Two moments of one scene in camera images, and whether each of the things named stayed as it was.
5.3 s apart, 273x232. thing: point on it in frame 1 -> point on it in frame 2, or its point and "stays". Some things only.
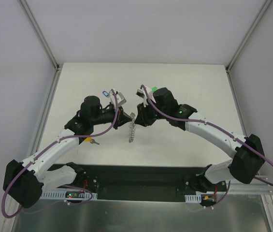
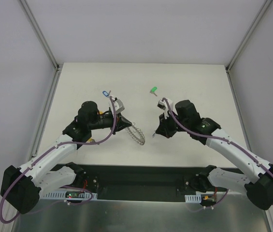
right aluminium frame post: x=244 y=41 stays
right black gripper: x=146 y=115 -> x=164 y=129
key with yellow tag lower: x=92 y=141 stays
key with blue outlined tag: x=105 y=93 stays
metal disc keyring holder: x=132 y=127 -> x=133 y=126
